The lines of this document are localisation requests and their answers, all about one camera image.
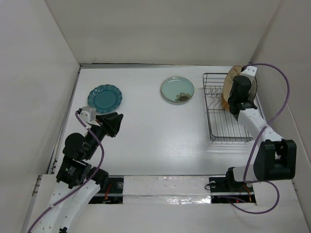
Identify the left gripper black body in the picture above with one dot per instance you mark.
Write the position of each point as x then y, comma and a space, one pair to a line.
99, 131

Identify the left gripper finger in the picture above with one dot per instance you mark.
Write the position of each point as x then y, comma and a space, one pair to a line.
113, 118
117, 130

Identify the light blue flower plate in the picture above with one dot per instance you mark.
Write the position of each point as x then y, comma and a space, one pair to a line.
177, 89

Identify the beige bird plate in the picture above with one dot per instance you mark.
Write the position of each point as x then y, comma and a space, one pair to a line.
234, 71

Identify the grey tree plate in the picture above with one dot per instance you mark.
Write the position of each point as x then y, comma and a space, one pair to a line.
253, 89

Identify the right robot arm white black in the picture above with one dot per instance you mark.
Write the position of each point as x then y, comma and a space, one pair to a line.
275, 157

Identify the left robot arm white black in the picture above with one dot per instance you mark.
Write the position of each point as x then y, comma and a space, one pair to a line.
80, 175

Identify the dark teal scalloped plate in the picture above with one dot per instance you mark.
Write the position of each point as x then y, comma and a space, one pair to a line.
105, 98

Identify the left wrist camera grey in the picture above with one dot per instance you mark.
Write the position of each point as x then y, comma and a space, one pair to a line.
87, 114

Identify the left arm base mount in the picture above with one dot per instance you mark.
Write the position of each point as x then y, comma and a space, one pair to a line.
113, 194

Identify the black wire dish rack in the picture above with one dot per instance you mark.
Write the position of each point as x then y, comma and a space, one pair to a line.
222, 126

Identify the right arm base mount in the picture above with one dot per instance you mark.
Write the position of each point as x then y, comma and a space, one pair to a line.
223, 192

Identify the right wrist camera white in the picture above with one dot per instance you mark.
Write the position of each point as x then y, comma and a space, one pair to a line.
249, 71

